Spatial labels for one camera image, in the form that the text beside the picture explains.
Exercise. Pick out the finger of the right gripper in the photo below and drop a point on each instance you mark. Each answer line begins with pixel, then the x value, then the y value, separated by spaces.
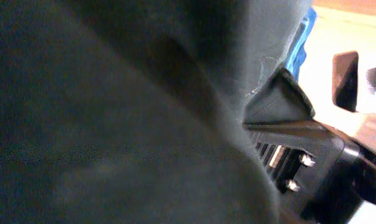
pixel 345 80

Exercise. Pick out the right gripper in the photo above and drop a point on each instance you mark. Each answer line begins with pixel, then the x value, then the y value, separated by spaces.
pixel 321 174

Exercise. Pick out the black shorts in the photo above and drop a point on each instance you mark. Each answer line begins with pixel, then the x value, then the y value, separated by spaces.
pixel 132 111

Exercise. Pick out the blue polo shirt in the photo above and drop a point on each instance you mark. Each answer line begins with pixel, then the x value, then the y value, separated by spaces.
pixel 297 54

